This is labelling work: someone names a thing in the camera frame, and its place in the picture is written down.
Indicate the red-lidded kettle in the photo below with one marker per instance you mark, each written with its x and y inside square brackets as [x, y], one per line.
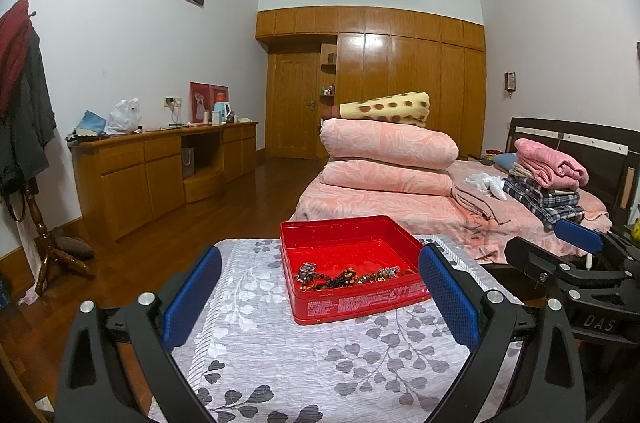
[223, 109]

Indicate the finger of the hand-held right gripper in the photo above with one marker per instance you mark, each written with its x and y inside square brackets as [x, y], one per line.
[530, 255]
[577, 234]

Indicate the wooden coat rack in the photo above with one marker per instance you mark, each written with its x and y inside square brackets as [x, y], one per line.
[47, 243]

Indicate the crumpled white tissue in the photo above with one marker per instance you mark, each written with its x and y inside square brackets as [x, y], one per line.
[28, 298]

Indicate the yellow brown-spotted pillow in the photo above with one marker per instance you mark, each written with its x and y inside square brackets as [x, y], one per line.
[390, 105]

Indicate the beige cloth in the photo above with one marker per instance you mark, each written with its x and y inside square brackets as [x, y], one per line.
[475, 198]

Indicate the dark grey jacket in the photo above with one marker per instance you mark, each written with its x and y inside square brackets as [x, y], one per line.
[30, 128]

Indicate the wooden sideboard cabinet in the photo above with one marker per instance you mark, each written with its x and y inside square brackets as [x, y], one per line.
[125, 183]

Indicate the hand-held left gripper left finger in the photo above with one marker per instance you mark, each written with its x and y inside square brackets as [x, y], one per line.
[192, 298]

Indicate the dark wooden bed frame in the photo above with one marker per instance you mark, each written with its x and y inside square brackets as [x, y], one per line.
[600, 163]

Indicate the blue pillow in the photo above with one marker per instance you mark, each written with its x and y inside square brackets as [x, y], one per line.
[504, 160]

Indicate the white plastic bag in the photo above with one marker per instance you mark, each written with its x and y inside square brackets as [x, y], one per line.
[124, 118]

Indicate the small red framed photo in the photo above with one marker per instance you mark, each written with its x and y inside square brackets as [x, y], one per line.
[218, 89]

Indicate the red tin box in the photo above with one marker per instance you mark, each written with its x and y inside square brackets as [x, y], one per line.
[345, 303]

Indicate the pink bed cover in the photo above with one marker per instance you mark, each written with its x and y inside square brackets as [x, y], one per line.
[360, 208]

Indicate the wooden door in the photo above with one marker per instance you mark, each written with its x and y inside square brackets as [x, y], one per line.
[295, 113]

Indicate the large red framed photo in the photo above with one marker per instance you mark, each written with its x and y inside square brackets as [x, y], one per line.
[199, 100]

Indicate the wooden wardrobe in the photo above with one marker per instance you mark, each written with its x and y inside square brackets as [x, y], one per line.
[415, 78]

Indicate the grey paper bag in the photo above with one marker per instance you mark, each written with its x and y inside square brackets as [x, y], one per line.
[188, 162]

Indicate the small wall ornament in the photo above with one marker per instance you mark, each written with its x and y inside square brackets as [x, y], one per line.
[509, 81]

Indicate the red scarf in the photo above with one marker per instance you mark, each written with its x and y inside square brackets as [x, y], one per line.
[12, 53]

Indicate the wall socket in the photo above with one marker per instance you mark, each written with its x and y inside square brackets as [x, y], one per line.
[172, 102]

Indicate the grey leaf-print bedspread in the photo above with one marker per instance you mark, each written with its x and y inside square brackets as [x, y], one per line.
[300, 353]

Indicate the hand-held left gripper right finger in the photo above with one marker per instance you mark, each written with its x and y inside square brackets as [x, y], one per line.
[450, 298]

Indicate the white cloth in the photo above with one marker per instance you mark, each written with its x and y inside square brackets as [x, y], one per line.
[492, 188]

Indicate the plaid folded clothes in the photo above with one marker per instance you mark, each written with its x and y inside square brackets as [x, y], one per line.
[540, 198]

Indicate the brown cushion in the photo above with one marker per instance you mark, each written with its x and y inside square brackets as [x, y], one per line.
[75, 245]

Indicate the white cup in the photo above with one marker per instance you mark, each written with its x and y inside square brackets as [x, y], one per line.
[215, 117]

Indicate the pink folded quilt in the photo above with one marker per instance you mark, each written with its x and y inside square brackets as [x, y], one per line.
[385, 140]
[385, 178]

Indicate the pink folded blanket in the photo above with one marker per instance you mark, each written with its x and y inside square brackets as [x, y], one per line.
[550, 160]

